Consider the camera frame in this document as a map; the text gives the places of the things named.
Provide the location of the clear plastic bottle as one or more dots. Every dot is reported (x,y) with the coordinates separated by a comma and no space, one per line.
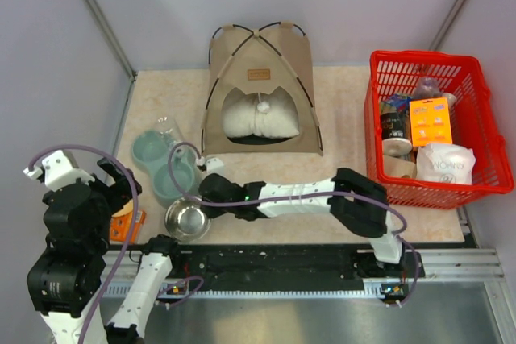
(170,131)

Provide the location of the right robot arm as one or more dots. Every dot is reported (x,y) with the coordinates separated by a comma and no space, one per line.
(356,202)

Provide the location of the white pompom toy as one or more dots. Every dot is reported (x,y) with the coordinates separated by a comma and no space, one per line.
(263,106)

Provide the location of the colourful snack bag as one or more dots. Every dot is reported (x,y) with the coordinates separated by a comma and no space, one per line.
(398,102)

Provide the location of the red plastic basket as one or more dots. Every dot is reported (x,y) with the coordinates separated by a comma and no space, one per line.
(473,126)

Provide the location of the white wrapped bag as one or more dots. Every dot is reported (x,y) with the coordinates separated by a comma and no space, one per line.
(445,163)

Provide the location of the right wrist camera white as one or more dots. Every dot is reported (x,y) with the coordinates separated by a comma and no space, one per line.
(210,165)

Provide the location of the beige fabric pet tent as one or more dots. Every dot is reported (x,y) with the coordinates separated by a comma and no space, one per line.
(259,61)

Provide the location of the black pet food can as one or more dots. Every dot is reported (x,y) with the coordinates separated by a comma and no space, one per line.
(395,135)

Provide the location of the orange snack packet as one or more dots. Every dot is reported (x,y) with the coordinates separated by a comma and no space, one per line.
(120,225)

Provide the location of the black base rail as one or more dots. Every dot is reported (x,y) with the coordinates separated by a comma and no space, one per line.
(278,269)

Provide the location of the orange card package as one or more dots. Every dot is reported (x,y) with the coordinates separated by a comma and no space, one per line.
(430,122)

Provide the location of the black tent pole crossing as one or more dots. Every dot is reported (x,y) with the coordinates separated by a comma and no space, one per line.
(262,44)

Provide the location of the cream fluffy pillow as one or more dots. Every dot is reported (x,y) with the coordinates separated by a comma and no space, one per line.
(240,117)

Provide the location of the brown paper roll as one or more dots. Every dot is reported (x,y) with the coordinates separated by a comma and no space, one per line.
(399,168)

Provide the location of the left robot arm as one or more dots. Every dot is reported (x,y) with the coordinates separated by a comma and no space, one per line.
(66,279)

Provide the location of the stainless steel bowl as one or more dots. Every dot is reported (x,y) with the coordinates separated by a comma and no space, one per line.
(185,221)

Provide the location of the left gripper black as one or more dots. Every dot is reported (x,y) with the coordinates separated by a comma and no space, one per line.
(121,191)

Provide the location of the yellow round sponge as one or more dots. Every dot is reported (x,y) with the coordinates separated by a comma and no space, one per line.
(128,208)

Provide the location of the black tent pole long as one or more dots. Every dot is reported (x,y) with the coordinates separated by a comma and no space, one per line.
(258,46)

